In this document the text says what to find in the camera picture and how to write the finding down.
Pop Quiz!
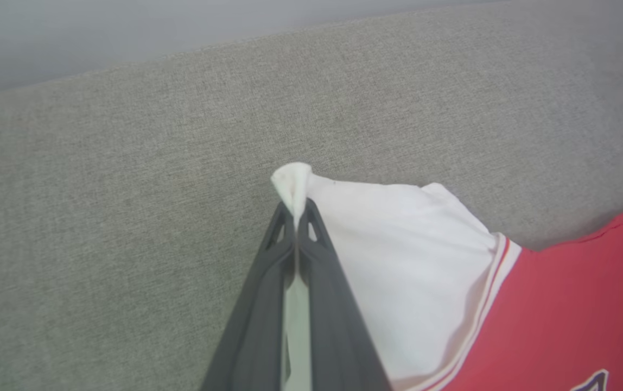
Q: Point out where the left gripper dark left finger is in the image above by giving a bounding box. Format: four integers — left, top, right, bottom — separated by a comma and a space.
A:
200, 201, 295, 391

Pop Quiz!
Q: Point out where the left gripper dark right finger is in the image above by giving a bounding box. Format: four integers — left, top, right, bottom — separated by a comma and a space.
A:
296, 198, 394, 391

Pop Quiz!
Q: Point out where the red and white jersey shirt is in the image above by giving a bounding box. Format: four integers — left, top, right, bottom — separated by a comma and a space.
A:
271, 162, 623, 391

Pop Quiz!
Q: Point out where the grey fabric sofa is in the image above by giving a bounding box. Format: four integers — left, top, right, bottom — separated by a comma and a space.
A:
0, 0, 623, 391

